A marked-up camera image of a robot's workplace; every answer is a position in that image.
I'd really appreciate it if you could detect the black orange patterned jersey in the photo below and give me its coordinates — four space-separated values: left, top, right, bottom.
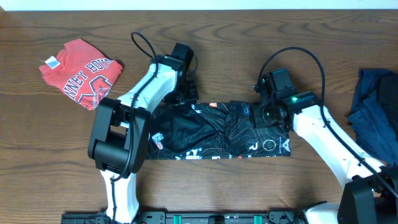
147 101 291 160

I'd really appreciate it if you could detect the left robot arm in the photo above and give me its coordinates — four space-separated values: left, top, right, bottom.
88 43 198 223

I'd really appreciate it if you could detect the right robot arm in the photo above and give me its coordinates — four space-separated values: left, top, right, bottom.
251 68 397 223

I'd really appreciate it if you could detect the navy blue t-shirt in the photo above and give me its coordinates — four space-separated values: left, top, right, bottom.
348 68 397 166

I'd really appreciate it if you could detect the red folded t-shirt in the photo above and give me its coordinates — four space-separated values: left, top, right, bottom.
39 39 123 110

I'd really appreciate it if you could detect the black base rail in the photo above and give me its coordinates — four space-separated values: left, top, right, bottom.
60 210 306 224

